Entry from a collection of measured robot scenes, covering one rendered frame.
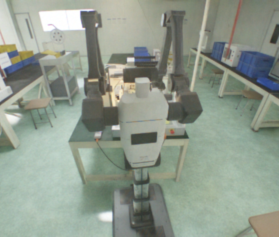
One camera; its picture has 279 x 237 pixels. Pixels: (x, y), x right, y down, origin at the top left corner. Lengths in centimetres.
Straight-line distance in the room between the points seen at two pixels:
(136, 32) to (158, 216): 802
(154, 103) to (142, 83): 10
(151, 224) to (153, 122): 108
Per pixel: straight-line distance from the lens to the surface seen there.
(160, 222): 164
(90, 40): 86
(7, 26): 1018
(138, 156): 85
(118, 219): 165
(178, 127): 158
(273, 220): 176
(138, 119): 70
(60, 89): 398
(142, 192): 123
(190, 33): 913
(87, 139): 163
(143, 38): 869
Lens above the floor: 178
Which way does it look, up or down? 34 degrees down
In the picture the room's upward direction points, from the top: straight up
